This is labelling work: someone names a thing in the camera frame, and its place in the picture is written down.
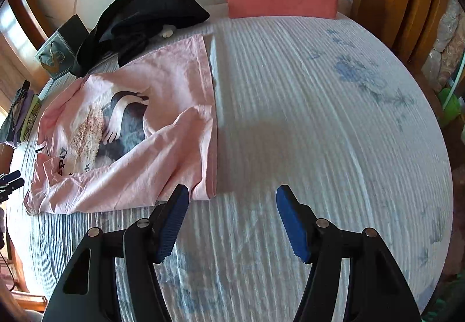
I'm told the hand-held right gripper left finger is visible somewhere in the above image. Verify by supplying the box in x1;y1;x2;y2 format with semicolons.
42;184;190;322

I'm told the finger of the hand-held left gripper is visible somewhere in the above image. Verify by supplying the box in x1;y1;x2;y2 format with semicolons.
0;178;25;201
0;170;22;185

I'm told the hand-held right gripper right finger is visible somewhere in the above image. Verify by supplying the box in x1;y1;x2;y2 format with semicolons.
275;185;424;322

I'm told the pink printed t-shirt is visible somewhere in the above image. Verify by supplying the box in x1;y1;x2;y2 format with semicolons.
24;34;219;215

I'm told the folded clothes stack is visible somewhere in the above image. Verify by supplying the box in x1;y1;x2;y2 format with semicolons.
0;79;31;143

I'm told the pile of black clothes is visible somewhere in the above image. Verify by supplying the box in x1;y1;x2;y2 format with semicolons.
69;0;211;77

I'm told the purple cloth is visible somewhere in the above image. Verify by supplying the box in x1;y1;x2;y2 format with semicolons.
11;90;37;147

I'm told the green patterned cloth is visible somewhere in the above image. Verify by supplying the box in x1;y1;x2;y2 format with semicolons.
20;93;44;143

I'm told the white striped bedspread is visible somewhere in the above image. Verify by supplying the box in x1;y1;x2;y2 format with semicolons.
5;4;455;322

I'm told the teal gift bag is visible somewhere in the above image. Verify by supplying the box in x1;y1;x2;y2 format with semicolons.
35;31;78;81

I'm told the dark box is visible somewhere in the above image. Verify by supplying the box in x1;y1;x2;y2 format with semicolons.
56;14;90;54

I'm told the green plastic object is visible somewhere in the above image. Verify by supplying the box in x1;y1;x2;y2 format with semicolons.
438;87;463;130

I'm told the plastic wrapped bundle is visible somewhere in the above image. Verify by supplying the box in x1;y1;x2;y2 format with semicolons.
421;0;465;90

